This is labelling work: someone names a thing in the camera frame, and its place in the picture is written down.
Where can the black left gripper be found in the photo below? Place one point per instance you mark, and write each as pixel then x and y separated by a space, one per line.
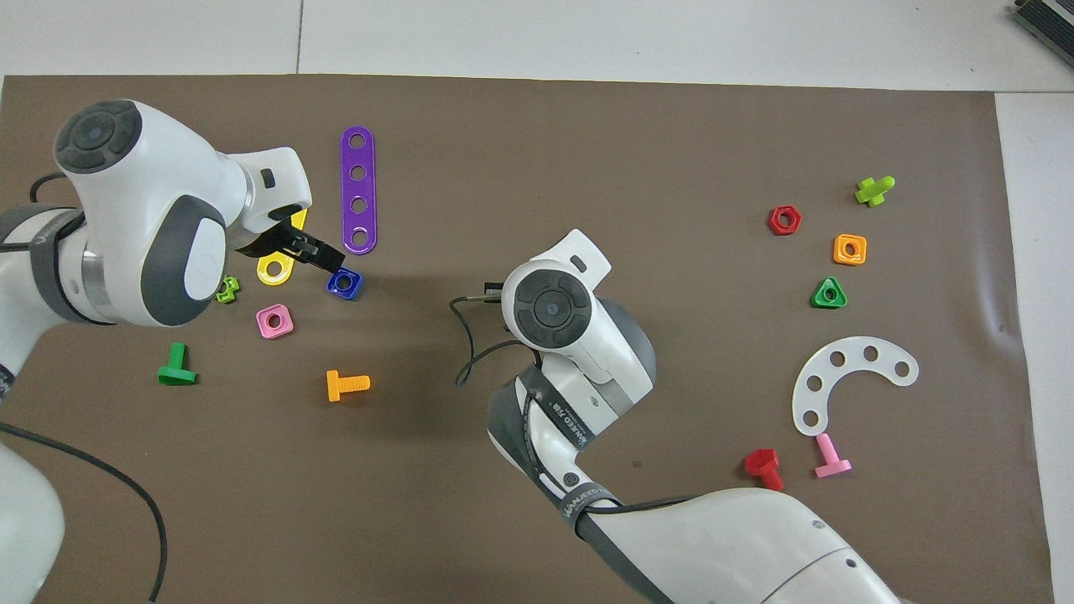
pixel 281 239

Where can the blue square plastic nut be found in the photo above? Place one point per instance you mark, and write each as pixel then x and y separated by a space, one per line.
pixel 332 287

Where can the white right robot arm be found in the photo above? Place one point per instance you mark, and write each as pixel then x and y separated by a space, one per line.
pixel 755 545

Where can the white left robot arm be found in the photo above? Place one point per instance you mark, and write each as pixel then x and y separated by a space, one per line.
pixel 126 210

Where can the pink square plastic nut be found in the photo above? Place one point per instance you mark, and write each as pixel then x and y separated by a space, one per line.
pixel 285 330

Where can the green cross-shaped plastic nut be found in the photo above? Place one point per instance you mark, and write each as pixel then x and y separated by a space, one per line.
pixel 233 294

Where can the orange plastic screw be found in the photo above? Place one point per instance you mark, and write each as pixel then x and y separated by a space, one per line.
pixel 334 386

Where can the green plastic screw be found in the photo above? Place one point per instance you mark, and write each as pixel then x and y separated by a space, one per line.
pixel 176 373

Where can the red hexagonal plastic nut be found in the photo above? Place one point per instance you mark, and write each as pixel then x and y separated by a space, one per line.
pixel 773 221

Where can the red plastic screw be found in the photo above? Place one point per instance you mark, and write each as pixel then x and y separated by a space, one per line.
pixel 762 461

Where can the green triangular plastic nut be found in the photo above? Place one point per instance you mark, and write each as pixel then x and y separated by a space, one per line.
pixel 818 302

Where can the orange square plastic nut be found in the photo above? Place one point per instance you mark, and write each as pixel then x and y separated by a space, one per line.
pixel 839 258

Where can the pink plastic screw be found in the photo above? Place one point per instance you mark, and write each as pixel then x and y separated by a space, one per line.
pixel 831 466

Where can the lime cross-head plastic screw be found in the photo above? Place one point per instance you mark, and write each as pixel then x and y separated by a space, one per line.
pixel 873 193

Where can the yellow three-hole plastic plate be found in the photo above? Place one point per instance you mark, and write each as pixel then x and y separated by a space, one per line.
pixel 261 270

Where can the purple four-hole plastic plate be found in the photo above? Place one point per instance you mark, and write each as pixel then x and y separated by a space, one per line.
pixel 358 189

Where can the brown table mat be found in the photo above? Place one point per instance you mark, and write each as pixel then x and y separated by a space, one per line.
pixel 537 151

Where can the white curved five-hole plate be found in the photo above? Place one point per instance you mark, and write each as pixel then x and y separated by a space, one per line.
pixel 853 352

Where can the dark grey ribbed device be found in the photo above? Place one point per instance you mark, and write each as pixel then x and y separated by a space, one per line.
pixel 1053 25

